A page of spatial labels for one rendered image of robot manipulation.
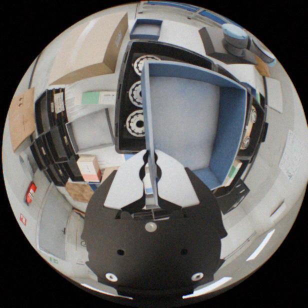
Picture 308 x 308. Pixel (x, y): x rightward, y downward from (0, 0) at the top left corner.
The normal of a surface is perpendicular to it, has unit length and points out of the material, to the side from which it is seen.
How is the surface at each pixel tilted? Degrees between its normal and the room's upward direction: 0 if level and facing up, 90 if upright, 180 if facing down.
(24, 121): 76
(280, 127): 90
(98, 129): 0
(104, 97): 0
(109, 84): 0
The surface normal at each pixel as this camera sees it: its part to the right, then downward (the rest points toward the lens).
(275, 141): -0.99, 0.12
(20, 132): 1.00, -0.02
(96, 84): 0.17, 0.52
